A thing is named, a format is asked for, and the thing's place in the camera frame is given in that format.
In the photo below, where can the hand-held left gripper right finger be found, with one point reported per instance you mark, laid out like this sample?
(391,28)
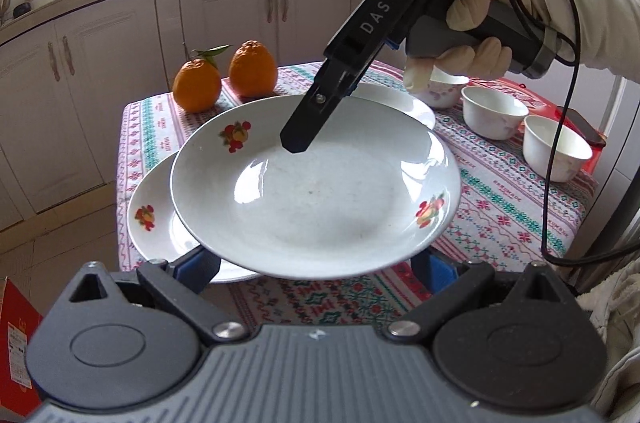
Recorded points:
(436,272)

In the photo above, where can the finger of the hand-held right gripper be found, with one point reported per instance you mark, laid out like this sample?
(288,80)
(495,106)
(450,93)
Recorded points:
(310,118)

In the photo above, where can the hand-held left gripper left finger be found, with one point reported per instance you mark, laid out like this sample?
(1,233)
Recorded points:
(200,267)

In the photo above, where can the white plate with fruit print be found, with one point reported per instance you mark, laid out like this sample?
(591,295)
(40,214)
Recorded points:
(395,103)
(310,203)
(150,223)

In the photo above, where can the white bowl with floral print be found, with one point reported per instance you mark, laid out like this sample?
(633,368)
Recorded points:
(555,153)
(442,98)
(492,118)

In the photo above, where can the person's right forearm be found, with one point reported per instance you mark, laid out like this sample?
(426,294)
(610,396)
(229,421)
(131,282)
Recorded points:
(600,13)

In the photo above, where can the bumpy orange without leaves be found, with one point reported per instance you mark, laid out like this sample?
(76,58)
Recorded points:
(252,70)

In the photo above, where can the patterned red green tablecloth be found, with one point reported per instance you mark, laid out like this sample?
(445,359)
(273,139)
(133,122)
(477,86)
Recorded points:
(500,213)

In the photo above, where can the orange with green leaves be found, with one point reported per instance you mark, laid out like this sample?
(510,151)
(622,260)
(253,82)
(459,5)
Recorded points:
(196,85)

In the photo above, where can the flat red gift box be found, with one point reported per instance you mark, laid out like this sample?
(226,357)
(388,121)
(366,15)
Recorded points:
(540,100)

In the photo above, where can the person's white coat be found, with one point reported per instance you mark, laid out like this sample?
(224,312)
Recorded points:
(615,343)

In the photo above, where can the red cardboard carton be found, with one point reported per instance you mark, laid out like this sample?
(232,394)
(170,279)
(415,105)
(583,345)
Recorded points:
(15,343)

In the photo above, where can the dark smartphone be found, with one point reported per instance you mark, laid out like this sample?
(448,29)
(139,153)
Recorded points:
(582,125)

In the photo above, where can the white kitchen cabinets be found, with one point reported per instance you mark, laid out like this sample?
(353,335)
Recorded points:
(100,53)

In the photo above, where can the black ladle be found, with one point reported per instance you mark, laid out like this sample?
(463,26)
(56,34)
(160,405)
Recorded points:
(22,8)

